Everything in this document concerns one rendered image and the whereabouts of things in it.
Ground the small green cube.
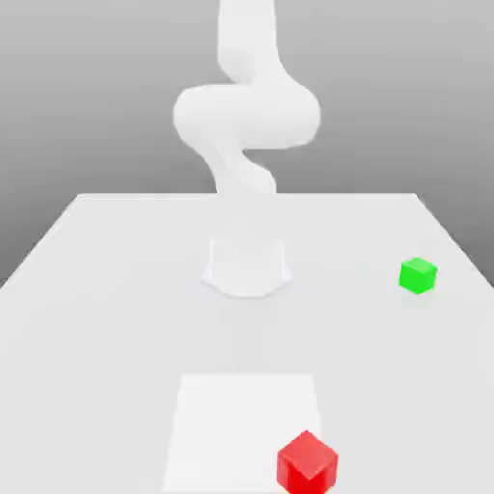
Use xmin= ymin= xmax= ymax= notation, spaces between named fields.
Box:
xmin=398 ymin=257 xmax=439 ymax=295

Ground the small red cube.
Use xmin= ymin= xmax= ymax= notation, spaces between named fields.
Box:
xmin=276 ymin=428 xmax=340 ymax=494

